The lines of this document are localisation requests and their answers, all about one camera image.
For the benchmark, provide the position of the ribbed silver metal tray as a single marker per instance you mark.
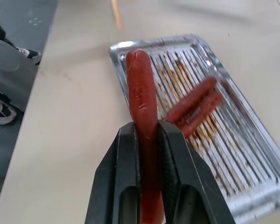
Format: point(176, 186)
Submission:
point(224, 130)

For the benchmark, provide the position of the wooden skewer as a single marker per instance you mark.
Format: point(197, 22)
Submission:
point(116, 14)

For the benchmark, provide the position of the black and white sneaker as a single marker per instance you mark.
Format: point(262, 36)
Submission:
point(30, 54)

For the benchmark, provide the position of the grey trouser leg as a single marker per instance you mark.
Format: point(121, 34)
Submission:
point(7, 72)

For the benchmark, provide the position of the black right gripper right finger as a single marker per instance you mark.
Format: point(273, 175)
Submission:
point(189, 177)

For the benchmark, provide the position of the long red sausage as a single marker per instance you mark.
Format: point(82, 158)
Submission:
point(141, 98)

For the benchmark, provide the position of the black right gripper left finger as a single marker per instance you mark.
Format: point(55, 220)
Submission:
point(112, 177)

